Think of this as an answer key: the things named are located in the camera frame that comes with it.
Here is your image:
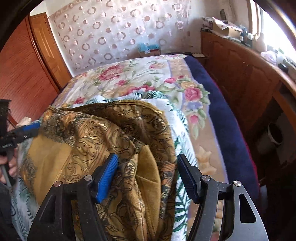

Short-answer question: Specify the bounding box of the floral bed quilt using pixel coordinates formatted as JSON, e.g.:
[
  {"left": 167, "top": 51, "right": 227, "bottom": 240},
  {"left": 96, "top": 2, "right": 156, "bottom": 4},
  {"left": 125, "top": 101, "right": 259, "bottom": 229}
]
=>
[{"left": 11, "top": 54, "right": 228, "bottom": 240}]

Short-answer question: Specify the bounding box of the golden brown patterned garment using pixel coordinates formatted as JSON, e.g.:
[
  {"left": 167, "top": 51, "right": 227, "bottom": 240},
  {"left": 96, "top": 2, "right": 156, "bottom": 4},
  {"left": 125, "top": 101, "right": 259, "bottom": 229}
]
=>
[{"left": 20, "top": 100, "right": 177, "bottom": 240}]

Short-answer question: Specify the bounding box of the left hand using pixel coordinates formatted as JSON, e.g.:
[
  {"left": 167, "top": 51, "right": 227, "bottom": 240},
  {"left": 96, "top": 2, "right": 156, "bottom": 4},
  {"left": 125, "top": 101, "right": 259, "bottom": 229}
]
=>
[{"left": 1, "top": 116, "right": 32, "bottom": 187}]

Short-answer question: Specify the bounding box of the window with wooden frame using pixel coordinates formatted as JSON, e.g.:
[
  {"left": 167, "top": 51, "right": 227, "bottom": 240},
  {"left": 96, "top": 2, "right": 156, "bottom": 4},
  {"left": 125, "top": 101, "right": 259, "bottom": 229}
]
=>
[{"left": 246, "top": 1, "right": 295, "bottom": 62}]

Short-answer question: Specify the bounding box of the navy blue bed blanket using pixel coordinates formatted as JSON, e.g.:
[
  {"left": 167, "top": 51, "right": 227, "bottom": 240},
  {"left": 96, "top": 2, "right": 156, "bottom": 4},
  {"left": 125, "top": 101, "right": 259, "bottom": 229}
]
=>
[{"left": 185, "top": 56, "right": 260, "bottom": 206}]

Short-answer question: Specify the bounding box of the white circle-patterned curtain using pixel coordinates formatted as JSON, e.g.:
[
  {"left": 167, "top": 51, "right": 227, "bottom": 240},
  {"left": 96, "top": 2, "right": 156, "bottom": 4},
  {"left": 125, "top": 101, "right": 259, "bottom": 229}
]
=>
[{"left": 46, "top": 1, "right": 190, "bottom": 75}]

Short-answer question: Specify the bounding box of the long wooden side cabinet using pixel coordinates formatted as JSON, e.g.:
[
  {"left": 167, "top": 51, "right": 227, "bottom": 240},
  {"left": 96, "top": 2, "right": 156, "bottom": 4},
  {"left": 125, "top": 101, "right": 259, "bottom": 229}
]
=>
[{"left": 200, "top": 29, "right": 296, "bottom": 167}]

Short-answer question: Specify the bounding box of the red-brown wooden wardrobe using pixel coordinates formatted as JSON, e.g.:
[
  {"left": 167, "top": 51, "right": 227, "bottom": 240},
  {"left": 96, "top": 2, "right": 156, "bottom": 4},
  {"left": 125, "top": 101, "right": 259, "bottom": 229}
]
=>
[{"left": 1, "top": 13, "right": 72, "bottom": 123}]

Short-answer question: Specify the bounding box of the cardboard box on cabinet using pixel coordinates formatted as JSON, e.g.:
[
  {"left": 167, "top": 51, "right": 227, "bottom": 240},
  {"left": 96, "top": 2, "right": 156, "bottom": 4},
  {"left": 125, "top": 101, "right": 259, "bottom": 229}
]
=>
[{"left": 212, "top": 18, "right": 243, "bottom": 39}]

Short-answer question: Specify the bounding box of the box with blue items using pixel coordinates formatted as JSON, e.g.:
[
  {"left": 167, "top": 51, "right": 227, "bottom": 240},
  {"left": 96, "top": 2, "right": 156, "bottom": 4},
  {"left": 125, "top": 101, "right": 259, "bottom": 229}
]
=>
[{"left": 138, "top": 43, "right": 161, "bottom": 57}]

